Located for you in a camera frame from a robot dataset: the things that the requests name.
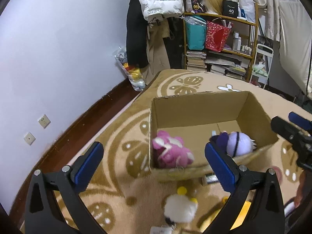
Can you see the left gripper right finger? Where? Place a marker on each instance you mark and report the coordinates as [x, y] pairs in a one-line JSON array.
[[266, 214]]

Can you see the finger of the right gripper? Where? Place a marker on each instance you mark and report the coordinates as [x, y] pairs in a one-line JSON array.
[[285, 129], [300, 121]]

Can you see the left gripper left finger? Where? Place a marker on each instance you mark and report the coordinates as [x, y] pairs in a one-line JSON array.
[[42, 212]]

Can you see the white-haired plush doll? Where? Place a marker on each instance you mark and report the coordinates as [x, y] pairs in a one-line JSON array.
[[234, 144]]

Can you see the yellow plush toy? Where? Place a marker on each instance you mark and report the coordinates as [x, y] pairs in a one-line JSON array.
[[226, 211]]

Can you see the white fluffy plush yellow balls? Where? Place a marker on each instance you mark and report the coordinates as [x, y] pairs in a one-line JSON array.
[[180, 208]]

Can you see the pink bear plush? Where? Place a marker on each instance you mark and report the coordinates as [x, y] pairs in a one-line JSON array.
[[170, 152]]

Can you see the pink swirl plush cushion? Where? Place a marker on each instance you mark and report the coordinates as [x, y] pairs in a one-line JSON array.
[[279, 173]]

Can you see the small black silver box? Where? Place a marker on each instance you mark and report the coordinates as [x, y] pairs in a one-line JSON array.
[[209, 179]]

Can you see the white metal cart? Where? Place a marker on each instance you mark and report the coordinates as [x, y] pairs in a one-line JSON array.
[[262, 66]]

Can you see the beige patterned carpet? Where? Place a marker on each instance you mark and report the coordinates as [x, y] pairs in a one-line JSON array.
[[124, 197]]

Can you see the open cardboard box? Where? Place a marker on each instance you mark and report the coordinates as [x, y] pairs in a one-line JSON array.
[[196, 116]]

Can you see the wooden bookshelf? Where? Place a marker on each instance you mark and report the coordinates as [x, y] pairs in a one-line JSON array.
[[247, 31]]

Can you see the white bottle on shelf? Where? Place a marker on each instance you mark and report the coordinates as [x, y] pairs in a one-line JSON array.
[[235, 41]]

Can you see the white paper tag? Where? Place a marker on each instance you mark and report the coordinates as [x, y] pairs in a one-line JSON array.
[[161, 230]]

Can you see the stack of books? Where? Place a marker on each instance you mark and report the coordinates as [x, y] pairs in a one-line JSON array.
[[195, 60]]

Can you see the red patterned gift bag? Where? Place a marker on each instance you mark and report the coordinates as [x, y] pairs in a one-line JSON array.
[[216, 36]]

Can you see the black box labelled 40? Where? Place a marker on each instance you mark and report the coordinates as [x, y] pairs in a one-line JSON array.
[[230, 8]]

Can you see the teal bag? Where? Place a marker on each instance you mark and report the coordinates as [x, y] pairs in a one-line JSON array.
[[196, 34]]

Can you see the blonde wig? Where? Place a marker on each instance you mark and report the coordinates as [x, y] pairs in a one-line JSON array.
[[213, 6]]

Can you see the clear bag of toys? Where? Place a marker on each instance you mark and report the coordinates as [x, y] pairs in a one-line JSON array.
[[132, 72]]

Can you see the hanging beige coat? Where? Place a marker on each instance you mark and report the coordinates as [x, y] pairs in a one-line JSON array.
[[156, 50]]

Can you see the hanging black coat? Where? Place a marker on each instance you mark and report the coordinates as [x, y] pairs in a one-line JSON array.
[[136, 35]]

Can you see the lower wall socket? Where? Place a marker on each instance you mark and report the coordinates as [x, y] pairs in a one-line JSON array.
[[29, 138]]

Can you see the wall socket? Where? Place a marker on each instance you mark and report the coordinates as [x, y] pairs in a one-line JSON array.
[[44, 121], [29, 138]]

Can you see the upper wall socket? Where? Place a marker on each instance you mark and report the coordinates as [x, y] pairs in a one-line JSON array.
[[44, 121]]

